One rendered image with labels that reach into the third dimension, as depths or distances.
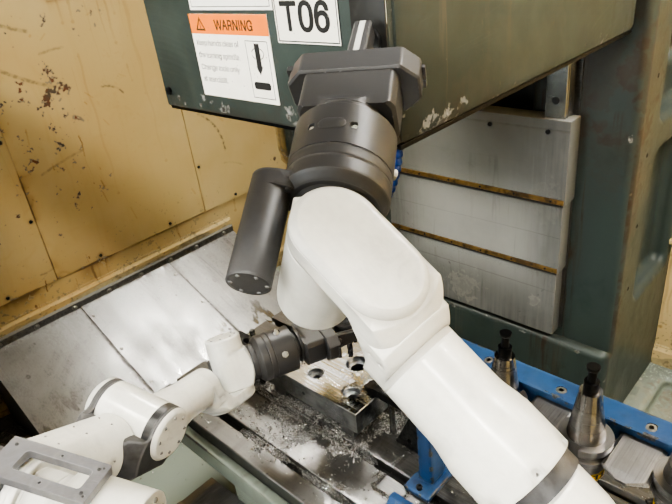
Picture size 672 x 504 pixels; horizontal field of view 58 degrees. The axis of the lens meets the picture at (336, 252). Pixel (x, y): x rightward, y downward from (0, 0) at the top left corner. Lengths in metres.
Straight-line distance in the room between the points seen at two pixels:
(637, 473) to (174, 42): 0.79
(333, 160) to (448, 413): 0.20
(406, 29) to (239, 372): 0.70
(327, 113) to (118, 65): 1.48
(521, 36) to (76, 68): 1.34
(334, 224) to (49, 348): 1.59
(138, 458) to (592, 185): 0.98
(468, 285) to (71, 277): 1.17
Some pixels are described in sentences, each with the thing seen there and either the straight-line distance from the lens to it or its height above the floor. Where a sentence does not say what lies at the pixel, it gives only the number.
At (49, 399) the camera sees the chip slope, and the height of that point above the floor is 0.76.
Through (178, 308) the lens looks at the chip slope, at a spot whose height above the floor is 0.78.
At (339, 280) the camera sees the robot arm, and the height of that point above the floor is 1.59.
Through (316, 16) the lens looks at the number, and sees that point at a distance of 0.68.
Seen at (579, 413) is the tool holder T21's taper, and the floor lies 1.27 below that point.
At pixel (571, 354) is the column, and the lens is 1.53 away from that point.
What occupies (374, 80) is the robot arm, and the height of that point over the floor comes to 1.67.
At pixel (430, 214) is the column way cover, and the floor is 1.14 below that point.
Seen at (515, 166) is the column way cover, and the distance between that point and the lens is 1.34.
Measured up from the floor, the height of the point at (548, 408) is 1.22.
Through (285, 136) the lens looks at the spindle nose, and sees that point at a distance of 0.97.
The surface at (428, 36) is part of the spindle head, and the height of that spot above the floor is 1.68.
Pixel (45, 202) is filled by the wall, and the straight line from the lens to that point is 1.89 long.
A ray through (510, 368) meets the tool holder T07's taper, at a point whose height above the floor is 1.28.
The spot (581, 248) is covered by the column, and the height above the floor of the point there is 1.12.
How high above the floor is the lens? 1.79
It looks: 28 degrees down
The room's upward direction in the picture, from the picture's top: 7 degrees counter-clockwise
